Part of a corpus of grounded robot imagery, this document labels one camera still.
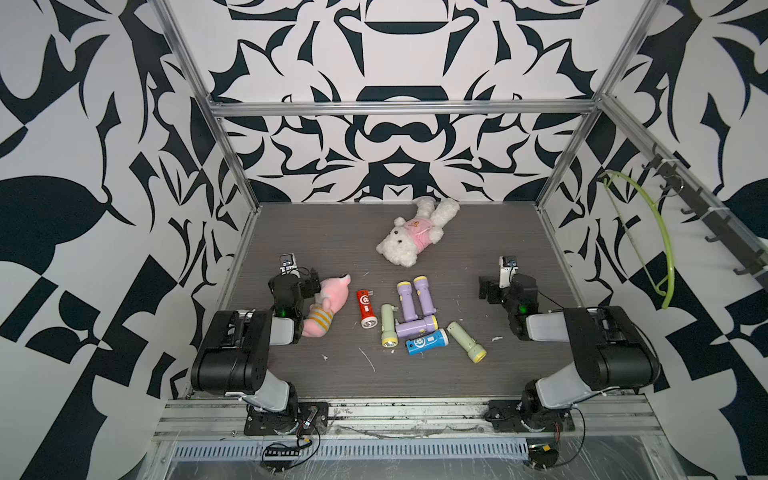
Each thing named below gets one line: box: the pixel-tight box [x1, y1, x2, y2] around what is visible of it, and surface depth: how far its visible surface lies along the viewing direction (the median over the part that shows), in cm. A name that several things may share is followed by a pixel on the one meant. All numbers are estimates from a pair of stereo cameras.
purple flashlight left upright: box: [397, 281, 419, 322], surface depth 93 cm
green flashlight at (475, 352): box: [446, 321, 488, 364], surface depth 85 cm
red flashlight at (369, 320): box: [356, 289, 379, 329], surface depth 92 cm
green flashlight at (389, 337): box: [381, 304, 398, 348], surface depth 89 cm
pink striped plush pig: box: [302, 274, 352, 338], surface depth 87 cm
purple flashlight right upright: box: [413, 275, 436, 316], surface depth 95 cm
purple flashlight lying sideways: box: [395, 314, 439, 338], surface depth 88 cm
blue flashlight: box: [406, 328, 450, 356], surface depth 85 cm
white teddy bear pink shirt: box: [376, 198, 461, 267], surface depth 101 cm
